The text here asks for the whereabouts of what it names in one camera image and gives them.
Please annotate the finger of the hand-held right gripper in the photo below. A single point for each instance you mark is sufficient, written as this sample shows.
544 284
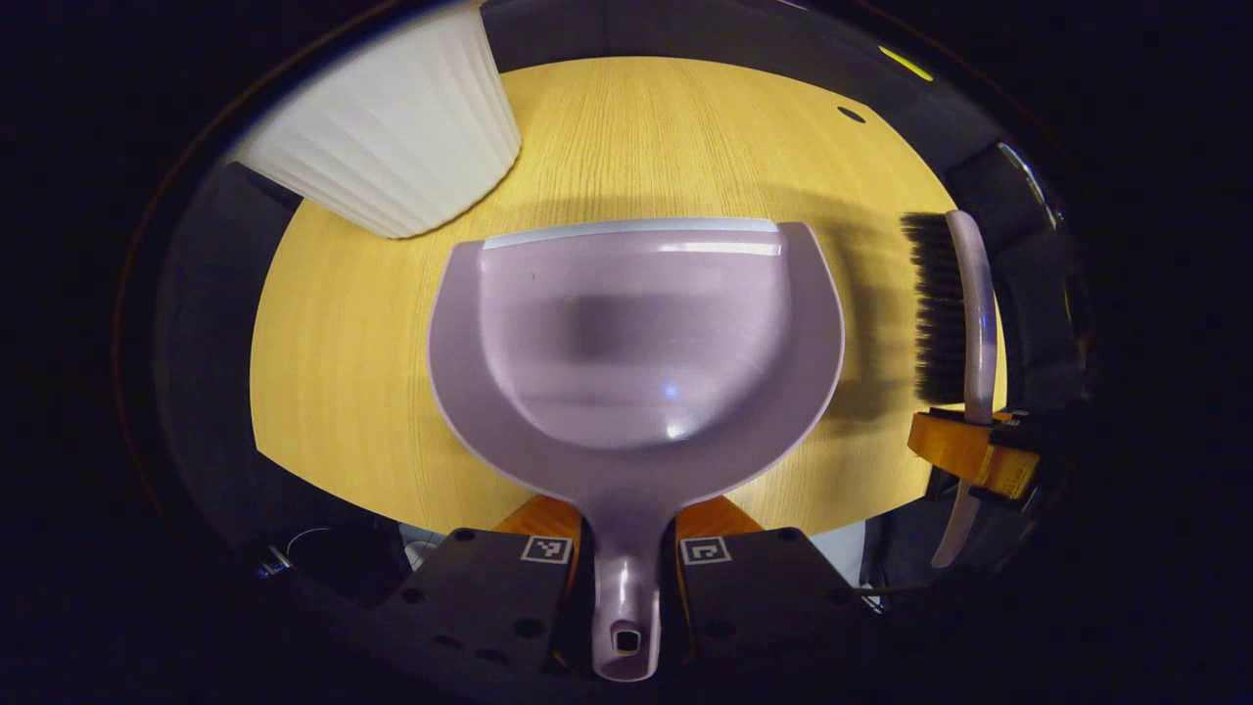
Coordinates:
945 446

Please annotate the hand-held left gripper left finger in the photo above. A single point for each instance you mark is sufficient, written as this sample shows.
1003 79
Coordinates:
480 597

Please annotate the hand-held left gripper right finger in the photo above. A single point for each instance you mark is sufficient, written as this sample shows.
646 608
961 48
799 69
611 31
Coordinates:
764 587

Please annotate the small lilac broom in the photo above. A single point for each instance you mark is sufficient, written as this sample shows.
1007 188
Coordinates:
977 313

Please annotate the lilac plastic dustpan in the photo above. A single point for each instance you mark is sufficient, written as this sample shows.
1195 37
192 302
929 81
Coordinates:
636 372

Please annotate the white ribbed garbage bin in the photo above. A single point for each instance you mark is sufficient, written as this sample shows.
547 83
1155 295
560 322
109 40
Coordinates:
392 127

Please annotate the wooden desktop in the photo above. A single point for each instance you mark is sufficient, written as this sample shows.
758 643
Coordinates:
343 392

